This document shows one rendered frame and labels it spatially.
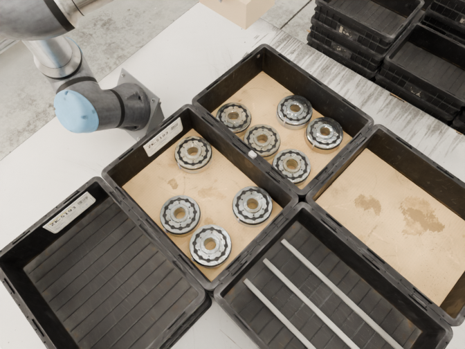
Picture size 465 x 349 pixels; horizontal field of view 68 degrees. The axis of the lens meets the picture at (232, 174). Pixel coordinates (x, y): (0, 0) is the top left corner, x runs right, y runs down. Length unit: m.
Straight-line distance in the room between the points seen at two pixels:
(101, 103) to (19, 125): 1.41
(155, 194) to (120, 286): 0.24
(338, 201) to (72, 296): 0.70
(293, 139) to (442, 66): 1.15
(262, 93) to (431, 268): 0.65
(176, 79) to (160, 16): 1.37
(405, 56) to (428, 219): 1.12
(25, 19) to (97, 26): 2.08
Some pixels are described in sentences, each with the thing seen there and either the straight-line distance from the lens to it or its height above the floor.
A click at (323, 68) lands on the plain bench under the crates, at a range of 1.36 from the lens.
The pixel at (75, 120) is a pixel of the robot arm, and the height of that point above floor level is 0.93.
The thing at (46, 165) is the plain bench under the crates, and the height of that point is 0.70.
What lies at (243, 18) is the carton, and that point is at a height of 1.08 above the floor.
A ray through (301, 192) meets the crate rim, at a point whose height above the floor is 0.93.
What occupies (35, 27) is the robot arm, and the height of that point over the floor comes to 1.31.
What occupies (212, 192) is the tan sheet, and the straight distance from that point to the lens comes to 0.93.
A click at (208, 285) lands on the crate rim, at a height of 0.93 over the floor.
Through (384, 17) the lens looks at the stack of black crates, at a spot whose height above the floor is 0.49.
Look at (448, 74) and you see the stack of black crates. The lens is 1.99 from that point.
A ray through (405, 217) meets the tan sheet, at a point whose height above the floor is 0.83.
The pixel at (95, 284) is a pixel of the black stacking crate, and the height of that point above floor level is 0.83.
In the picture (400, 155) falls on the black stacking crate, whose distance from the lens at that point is 0.99.
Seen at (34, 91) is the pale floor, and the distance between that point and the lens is 2.51.
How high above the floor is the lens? 1.69
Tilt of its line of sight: 65 degrees down
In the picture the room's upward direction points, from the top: 3 degrees counter-clockwise
